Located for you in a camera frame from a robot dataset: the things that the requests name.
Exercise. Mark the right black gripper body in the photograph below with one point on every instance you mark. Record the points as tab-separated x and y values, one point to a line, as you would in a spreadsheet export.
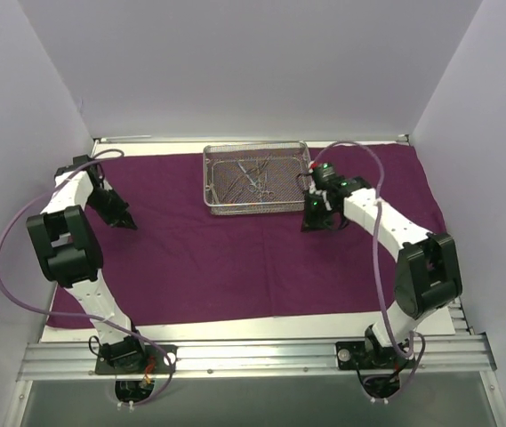
317	215

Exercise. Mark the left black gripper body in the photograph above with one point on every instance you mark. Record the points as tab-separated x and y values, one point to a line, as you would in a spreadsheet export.
113	209

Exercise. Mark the metal mesh instrument tray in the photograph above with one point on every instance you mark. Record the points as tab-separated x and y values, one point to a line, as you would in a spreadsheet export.
288	163

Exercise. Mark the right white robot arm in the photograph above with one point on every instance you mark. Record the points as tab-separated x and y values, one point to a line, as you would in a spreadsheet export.
428	275

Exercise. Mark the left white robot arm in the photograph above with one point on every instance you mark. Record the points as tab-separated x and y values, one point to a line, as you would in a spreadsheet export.
70	255

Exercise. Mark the silver surgical scissors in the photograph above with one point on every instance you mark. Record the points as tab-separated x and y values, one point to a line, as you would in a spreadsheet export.
255	185

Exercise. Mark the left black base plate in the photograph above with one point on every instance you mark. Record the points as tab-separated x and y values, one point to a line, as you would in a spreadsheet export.
136	364

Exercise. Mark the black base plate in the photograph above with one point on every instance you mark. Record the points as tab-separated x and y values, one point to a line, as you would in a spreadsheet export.
136	364
360	354

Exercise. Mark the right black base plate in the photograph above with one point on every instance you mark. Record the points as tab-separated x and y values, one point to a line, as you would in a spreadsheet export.
360	354

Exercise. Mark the aluminium front rail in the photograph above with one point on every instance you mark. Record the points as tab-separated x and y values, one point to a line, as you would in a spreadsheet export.
73	361

